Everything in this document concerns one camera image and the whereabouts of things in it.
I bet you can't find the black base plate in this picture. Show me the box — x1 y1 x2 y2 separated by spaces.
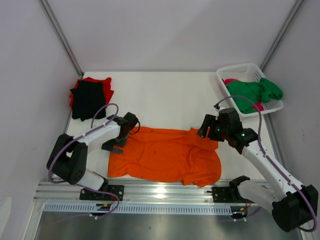
79 184 125 201
206 175 250 204

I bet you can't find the orange t shirt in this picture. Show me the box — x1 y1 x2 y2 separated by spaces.
107 127 222 188

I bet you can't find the white slotted cable duct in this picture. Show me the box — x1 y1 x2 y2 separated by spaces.
43 202 233 216

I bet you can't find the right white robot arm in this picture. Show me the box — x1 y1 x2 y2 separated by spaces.
197 108 319 233

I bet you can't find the white plastic basket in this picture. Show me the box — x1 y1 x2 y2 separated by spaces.
216 63 284 118

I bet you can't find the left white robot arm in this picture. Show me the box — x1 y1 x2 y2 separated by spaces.
46 112 140 200

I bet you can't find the green t shirt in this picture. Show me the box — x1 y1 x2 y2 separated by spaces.
223 78 283 111

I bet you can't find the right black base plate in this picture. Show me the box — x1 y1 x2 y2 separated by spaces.
206 175 250 204

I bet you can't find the red folded t shirt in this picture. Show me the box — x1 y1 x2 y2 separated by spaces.
69 77 114 108

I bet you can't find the aluminium mounting rail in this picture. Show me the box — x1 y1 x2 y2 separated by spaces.
33 177 306 207

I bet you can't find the pink t shirt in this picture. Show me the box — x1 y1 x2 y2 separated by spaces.
223 78 264 114

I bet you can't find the black folded t shirt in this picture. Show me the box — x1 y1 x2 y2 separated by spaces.
70 80 106 121

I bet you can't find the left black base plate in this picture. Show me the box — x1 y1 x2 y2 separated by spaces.
79 184 125 201

